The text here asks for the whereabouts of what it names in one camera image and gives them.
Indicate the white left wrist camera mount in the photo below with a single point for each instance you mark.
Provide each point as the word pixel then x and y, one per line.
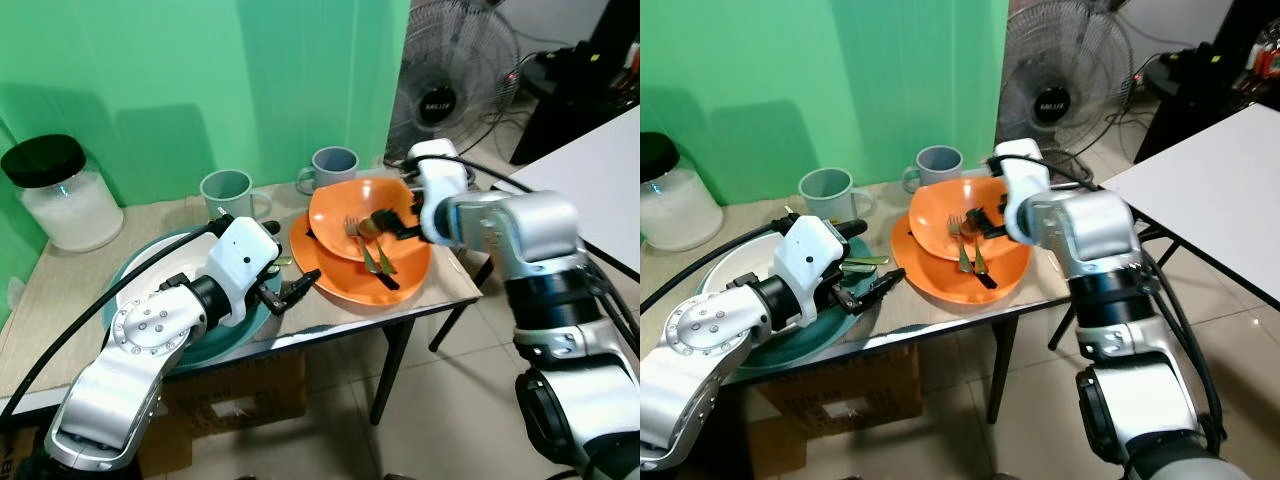
pixel 240 260
pixel 808 258

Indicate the black furniture piece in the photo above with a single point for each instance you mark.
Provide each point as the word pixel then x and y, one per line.
pixel 1200 100
pixel 575 100

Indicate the green backdrop cloth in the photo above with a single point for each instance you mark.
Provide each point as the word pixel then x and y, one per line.
pixel 800 80
pixel 200 80

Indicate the brown cardboard box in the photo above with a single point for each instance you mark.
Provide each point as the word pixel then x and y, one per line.
pixel 860 390
pixel 260 395

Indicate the orange plate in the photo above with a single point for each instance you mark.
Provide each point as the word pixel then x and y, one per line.
pixel 1008 275
pixel 412 275

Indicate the teal plate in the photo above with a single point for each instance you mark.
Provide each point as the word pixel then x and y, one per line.
pixel 805 345
pixel 228 342

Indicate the gold fork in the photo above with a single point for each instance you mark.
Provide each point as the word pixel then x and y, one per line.
pixel 955 230
pixel 352 232

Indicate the white bowl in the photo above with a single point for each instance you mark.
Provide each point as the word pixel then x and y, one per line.
pixel 740 262
pixel 160 262

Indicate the orange bowl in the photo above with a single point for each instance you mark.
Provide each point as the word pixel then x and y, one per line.
pixel 335 215
pixel 932 215

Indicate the grey-blue mug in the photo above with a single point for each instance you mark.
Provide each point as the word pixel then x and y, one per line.
pixel 940 165
pixel 335 165

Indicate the black standing fan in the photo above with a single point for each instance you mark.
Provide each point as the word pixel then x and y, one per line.
pixel 1050 103
pixel 440 103

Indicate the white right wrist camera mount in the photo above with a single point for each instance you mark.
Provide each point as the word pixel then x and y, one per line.
pixel 440 170
pixel 1020 168

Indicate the gold cutlery piece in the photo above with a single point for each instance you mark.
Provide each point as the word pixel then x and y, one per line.
pixel 283 261
pixel 868 261

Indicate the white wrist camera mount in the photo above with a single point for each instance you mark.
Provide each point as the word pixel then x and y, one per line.
pixel 1020 168
pixel 240 260
pixel 808 258
pixel 440 170

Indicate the white table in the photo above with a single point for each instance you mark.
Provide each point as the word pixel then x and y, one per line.
pixel 1210 190
pixel 590 180

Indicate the grey-green mug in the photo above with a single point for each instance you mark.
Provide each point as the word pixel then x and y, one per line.
pixel 228 195
pixel 825 195

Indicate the black straight table leg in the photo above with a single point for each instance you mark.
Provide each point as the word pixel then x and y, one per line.
pixel 1008 370
pixel 390 370

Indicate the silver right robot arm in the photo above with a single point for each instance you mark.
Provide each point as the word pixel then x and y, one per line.
pixel 1090 225
pixel 530 230

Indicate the glass jar with black lid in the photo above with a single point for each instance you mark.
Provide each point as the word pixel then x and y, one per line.
pixel 680 210
pixel 70 210

